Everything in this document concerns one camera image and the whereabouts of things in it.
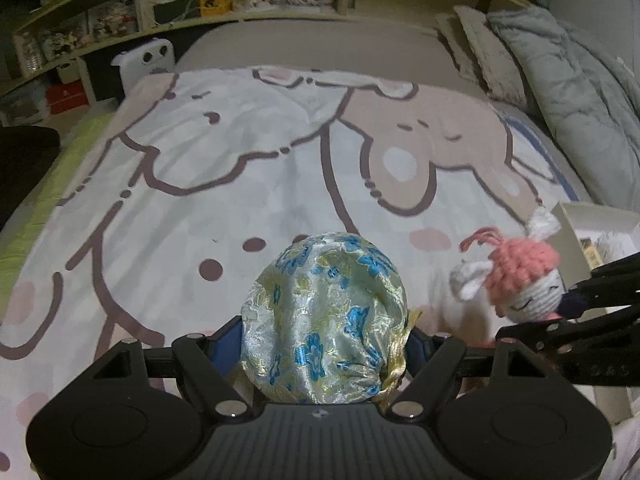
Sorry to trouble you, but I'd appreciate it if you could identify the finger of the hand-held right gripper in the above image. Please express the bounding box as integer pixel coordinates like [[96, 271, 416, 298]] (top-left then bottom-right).
[[561, 254, 640, 318], [496, 305, 640, 387]]

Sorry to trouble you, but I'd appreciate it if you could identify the black cushion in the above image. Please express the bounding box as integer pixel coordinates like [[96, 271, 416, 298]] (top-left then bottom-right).
[[0, 125, 61, 232]]

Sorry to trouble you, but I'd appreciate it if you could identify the floral brocade drawstring pouch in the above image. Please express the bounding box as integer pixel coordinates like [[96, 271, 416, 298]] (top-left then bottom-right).
[[239, 231, 423, 407]]

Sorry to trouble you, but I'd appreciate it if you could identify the light green sheet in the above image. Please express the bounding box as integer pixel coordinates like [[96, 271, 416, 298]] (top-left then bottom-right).
[[0, 111, 119, 317]]

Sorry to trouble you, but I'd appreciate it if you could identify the taupe bed sheet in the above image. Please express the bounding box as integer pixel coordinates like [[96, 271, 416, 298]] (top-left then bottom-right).
[[175, 16, 597, 207]]

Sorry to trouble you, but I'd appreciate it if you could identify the beige pillow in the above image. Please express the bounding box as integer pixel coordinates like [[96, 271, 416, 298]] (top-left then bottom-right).
[[434, 5, 532, 107]]

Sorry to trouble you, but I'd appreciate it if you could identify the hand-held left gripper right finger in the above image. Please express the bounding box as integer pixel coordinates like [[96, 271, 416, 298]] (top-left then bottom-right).
[[390, 329, 567, 419]]

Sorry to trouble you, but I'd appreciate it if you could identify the grey quilted comforter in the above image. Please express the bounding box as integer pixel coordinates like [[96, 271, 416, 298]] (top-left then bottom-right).
[[487, 7, 640, 212]]

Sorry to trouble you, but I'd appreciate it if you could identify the pink crochet doll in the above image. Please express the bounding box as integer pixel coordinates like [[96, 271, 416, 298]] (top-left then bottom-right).
[[448, 207, 568, 322]]

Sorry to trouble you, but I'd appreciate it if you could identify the printed cartoon blanket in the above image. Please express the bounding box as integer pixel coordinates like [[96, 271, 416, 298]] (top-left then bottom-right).
[[0, 64, 640, 463]]

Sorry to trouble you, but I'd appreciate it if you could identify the red box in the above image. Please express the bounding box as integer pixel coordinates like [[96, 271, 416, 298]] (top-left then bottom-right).
[[45, 81, 94, 116]]

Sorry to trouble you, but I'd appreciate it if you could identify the white fan heater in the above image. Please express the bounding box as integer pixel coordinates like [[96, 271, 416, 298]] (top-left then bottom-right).
[[110, 38, 178, 94]]

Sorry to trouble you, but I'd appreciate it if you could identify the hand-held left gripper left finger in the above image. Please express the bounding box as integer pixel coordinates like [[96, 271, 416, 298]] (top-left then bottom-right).
[[65, 317, 251, 419]]

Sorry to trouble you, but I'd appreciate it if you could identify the white cardboard box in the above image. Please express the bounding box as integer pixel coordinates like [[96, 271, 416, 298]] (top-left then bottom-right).
[[556, 201, 640, 423]]

